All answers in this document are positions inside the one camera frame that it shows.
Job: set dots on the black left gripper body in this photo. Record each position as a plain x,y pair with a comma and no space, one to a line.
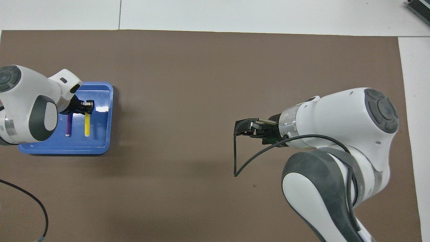
75,107

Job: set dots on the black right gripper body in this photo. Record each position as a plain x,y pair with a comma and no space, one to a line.
270,132

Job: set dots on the yellow marker pen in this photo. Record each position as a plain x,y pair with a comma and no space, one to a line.
87,126

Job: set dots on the purple marker pen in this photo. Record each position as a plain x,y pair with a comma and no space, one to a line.
68,126

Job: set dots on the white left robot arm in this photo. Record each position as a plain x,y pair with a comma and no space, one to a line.
23,94

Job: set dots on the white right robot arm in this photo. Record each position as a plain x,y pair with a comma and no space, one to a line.
336,114

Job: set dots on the blue plastic tray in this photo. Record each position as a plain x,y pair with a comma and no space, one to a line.
100,141

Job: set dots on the brown table mat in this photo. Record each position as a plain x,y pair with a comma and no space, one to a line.
188,84

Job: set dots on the grey ribbed device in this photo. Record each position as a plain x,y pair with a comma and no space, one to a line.
420,8

